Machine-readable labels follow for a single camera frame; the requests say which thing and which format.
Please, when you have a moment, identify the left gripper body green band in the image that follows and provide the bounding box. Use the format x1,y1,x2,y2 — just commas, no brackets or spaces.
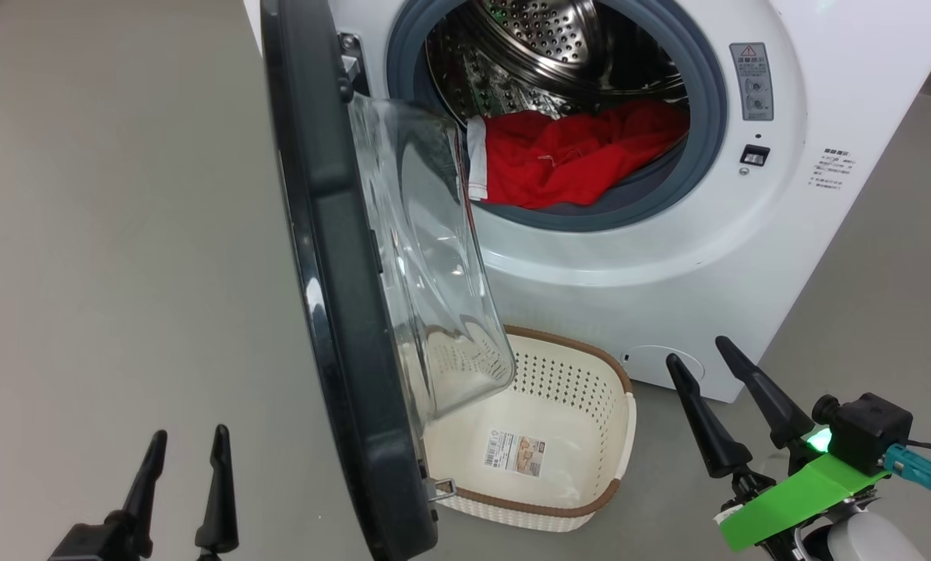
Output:
48,522,154,561

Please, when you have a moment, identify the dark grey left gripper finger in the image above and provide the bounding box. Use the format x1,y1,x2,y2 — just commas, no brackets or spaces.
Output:
111,430,168,559
195,425,240,556

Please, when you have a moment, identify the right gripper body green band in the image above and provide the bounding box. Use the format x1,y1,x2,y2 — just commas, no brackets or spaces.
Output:
718,432,888,559

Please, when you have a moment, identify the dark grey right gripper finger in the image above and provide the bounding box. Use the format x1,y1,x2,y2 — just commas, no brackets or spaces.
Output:
715,336,816,450
665,353,754,478

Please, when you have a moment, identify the round dark washer door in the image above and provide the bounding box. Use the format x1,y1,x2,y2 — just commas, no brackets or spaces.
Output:
260,0,517,561

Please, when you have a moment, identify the red garment with white trim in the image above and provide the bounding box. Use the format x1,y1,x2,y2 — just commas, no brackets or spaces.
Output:
467,100,690,210

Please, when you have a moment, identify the cream perforated laundry basket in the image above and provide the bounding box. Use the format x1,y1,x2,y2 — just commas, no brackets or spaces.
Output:
422,326,637,533

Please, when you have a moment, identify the white front-load washing machine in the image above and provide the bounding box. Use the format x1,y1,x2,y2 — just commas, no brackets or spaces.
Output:
243,0,931,404

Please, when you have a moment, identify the teal right camera cable plug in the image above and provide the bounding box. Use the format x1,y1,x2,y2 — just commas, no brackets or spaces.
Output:
883,444,931,506

